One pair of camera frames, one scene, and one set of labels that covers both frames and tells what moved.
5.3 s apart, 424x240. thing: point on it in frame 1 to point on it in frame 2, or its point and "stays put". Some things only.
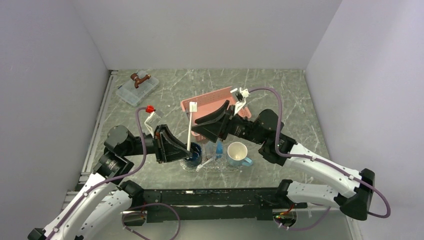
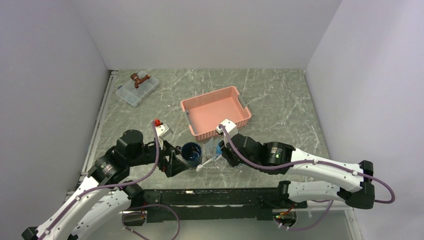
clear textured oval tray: (218, 165) stays put
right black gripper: (212, 130) to (226, 153)
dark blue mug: (196, 151) stays put
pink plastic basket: (206, 102) stays put
